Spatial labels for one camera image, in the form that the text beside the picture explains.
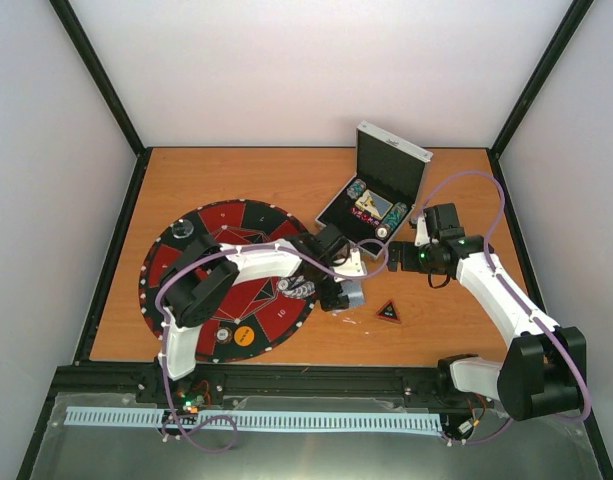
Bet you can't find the grey card deck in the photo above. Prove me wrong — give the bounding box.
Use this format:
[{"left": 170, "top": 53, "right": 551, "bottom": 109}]
[{"left": 342, "top": 283, "right": 365, "bottom": 309}]

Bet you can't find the blue white poker chips pile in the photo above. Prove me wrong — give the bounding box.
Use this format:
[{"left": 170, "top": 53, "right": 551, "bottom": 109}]
[{"left": 277, "top": 279, "right": 315, "bottom": 299}]

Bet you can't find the aluminium poker chip case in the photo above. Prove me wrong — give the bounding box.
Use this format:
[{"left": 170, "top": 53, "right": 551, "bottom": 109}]
[{"left": 315, "top": 121, "right": 433, "bottom": 259}]

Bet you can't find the poker chip row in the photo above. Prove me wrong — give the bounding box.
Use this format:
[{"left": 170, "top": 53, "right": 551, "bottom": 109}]
[
  {"left": 375, "top": 202, "right": 408, "bottom": 240},
  {"left": 346, "top": 178, "right": 366, "bottom": 200}
]

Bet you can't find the orange big blind button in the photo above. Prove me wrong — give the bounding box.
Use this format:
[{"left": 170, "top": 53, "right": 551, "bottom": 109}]
[{"left": 233, "top": 326, "right": 255, "bottom": 347}]

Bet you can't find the orange black poker chip stack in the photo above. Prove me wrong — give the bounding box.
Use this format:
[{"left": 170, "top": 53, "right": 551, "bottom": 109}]
[{"left": 215, "top": 327, "right": 233, "bottom": 344}]

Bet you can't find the clear dealer button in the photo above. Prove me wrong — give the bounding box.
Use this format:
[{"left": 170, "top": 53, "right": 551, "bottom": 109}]
[{"left": 171, "top": 219, "right": 195, "bottom": 240}]

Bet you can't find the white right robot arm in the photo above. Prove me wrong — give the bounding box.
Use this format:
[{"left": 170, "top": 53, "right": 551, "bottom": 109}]
[{"left": 388, "top": 203, "right": 591, "bottom": 421}]

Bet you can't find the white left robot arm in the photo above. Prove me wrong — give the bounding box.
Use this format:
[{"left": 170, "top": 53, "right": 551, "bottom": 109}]
[{"left": 155, "top": 227, "right": 369, "bottom": 403}]

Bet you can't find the red black triangular button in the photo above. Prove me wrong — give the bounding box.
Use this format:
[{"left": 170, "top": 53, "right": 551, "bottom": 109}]
[{"left": 375, "top": 299, "right": 402, "bottom": 324}]

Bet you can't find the boxed card deck in case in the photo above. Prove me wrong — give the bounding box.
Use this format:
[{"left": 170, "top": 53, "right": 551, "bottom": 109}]
[{"left": 355, "top": 190, "right": 393, "bottom": 219}]

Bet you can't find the red dice row in case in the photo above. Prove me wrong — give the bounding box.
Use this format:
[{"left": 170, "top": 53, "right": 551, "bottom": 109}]
[{"left": 351, "top": 207, "right": 381, "bottom": 227}]

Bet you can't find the round red black poker mat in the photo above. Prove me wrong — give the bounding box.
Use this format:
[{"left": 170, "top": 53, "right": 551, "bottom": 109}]
[{"left": 138, "top": 199, "right": 315, "bottom": 363}]

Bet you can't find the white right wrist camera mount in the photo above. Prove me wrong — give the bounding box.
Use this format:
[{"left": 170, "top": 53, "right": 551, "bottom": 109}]
[{"left": 412, "top": 212, "right": 430, "bottom": 247}]

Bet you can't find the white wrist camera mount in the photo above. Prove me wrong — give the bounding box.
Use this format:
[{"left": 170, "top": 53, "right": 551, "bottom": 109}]
[
  {"left": 332, "top": 247, "right": 367, "bottom": 282},
  {"left": 412, "top": 212, "right": 430, "bottom": 247}
]

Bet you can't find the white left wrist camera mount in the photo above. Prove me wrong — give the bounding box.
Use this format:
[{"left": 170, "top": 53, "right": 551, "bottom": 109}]
[{"left": 332, "top": 247, "right": 367, "bottom": 282}]

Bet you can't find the light blue cable duct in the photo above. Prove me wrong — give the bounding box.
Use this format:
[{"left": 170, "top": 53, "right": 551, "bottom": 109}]
[{"left": 63, "top": 406, "right": 442, "bottom": 436}]

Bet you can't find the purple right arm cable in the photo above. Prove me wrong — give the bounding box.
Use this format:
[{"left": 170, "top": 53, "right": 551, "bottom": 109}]
[{"left": 410, "top": 170, "right": 593, "bottom": 447}]

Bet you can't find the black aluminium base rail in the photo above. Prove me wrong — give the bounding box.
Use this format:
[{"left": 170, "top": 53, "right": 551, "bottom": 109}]
[{"left": 49, "top": 362, "right": 476, "bottom": 409}]

